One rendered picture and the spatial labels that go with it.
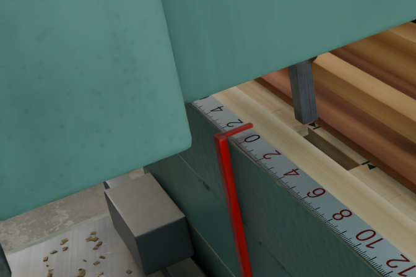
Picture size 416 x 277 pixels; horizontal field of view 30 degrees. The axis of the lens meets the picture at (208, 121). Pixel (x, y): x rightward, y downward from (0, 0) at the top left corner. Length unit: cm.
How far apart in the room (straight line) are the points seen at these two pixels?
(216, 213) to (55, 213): 172
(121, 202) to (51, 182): 27
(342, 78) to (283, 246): 11
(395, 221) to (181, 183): 22
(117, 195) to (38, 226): 158
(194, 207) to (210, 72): 19
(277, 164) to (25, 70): 14
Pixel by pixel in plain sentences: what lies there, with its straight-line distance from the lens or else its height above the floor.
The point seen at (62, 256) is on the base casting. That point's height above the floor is 80.
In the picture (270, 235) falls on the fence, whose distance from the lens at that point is 39.
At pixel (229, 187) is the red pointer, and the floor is 93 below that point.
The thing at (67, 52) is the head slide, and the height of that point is 105.
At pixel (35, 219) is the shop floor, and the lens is 217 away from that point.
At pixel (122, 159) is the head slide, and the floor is 101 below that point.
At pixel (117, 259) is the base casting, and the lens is 58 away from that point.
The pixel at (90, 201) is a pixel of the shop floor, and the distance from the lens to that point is 217.
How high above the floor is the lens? 115
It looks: 28 degrees down
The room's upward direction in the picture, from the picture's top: 11 degrees counter-clockwise
